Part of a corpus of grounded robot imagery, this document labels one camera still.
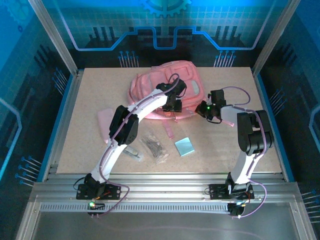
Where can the pink backpack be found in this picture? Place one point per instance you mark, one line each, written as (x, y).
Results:
(150, 82)

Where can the light blue sticky note pad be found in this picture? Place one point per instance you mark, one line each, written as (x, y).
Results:
(184, 147)

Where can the clear bag with dark clips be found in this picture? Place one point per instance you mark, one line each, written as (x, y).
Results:
(153, 147)

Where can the clear bag with white item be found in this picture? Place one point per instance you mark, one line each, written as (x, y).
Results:
(136, 155)

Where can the pink pencil case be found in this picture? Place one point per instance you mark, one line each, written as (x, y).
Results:
(105, 122)

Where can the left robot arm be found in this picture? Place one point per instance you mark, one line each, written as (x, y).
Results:
(147, 105)

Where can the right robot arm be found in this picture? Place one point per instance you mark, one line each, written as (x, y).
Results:
(252, 135)

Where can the metal lower tray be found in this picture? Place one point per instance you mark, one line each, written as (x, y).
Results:
(162, 225)

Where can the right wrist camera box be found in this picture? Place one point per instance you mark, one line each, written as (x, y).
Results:
(209, 100)

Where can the table side rail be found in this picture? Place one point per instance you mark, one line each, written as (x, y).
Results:
(70, 100)
(262, 92)

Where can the aluminium front rail beam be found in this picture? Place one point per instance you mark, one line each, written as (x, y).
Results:
(162, 187)

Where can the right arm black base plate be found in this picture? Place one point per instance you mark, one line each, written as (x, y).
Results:
(217, 191)

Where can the aluminium frame post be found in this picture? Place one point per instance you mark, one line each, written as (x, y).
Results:
(54, 37)
(275, 37)

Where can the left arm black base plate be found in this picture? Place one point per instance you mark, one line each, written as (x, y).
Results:
(82, 193)

